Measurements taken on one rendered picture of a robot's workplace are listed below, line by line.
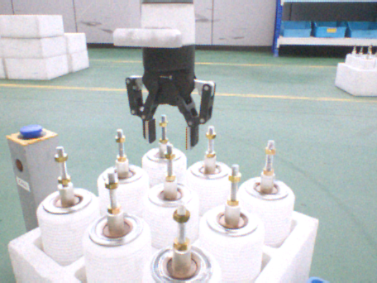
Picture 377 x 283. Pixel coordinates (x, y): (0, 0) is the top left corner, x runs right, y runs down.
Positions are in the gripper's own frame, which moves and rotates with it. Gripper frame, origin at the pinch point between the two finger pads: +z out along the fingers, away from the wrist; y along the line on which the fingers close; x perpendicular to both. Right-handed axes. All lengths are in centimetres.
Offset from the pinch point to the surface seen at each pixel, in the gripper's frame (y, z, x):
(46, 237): 15.2, 14.2, 13.3
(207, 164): -2.9, 8.6, -10.1
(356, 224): -35, 36, -44
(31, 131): 28.5, 2.5, 1.1
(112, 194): 2.9, 4.4, 12.0
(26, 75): 223, 33, -168
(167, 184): 0.1, 7.8, 1.3
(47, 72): 203, 29, -174
